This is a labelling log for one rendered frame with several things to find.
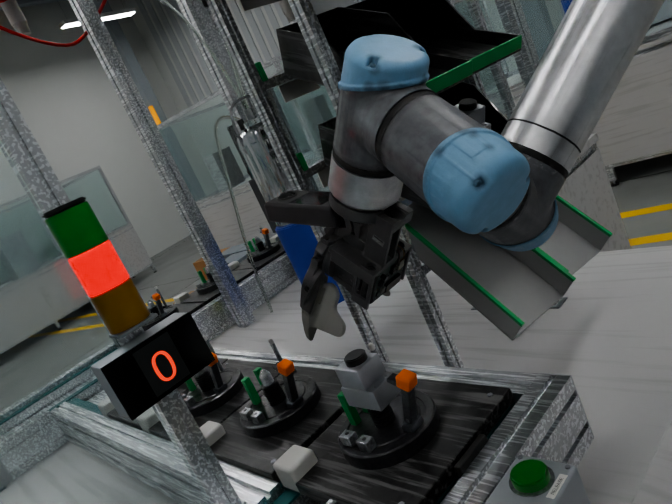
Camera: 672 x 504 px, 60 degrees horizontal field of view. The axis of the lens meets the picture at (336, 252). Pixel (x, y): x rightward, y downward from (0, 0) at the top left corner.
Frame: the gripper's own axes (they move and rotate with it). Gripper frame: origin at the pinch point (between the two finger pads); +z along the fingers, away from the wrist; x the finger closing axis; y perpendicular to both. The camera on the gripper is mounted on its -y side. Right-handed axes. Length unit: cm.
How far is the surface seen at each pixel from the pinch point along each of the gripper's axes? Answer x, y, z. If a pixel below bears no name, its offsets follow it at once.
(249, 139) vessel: 54, -74, 31
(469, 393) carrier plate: 9.8, 17.8, 10.0
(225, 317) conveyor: 42, -73, 95
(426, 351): 34, 1, 38
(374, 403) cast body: -2.1, 10.2, 7.5
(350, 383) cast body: -2.1, 6.2, 7.3
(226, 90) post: 76, -108, 37
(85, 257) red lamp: -20.3, -19.5, -8.9
